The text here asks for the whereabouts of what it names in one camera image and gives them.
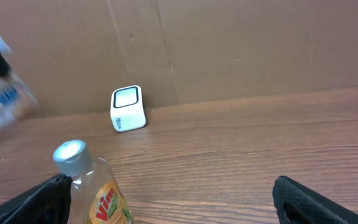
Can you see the white barcode scanner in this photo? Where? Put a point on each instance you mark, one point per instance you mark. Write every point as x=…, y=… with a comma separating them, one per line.
x=127, y=109

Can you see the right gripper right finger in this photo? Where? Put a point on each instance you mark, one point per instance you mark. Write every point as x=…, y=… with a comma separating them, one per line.
x=297, y=204

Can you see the green lidded jar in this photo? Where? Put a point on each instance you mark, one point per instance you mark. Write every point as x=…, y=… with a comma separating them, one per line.
x=16, y=101

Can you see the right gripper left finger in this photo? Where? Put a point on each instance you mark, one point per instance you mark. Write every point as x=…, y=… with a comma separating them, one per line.
x=46, y=203

